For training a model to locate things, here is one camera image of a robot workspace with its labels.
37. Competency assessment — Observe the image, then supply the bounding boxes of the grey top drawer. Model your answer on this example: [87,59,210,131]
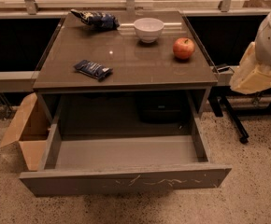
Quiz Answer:
[19,91,233,198]

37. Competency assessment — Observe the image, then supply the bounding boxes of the blue snack packet front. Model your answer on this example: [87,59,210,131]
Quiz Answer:
[74,60,112,80]

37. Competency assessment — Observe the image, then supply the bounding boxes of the black power adapter with cable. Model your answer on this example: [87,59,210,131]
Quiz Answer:
[212,63,235,74]

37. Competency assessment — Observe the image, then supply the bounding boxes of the white bowl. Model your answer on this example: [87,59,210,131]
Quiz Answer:
[134,18,164,43]

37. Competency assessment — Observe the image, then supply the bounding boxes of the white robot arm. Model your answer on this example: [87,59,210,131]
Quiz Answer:
[230,11,271,94]

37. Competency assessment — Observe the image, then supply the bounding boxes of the black stand leg with wheel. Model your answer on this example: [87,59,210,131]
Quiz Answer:
[208,86,271,144]

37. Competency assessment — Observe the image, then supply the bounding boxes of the blue chip bag rear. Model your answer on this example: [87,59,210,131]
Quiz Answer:
[71,9,120,30]

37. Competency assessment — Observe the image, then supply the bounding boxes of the cream gripper fingers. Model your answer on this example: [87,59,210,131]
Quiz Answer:
[229,42,271,94]

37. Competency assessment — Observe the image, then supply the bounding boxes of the open cardboard box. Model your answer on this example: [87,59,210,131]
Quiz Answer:
[0,93,50,171]

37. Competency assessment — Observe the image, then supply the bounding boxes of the red apple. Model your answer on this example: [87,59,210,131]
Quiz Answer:
[173,37,195,60]

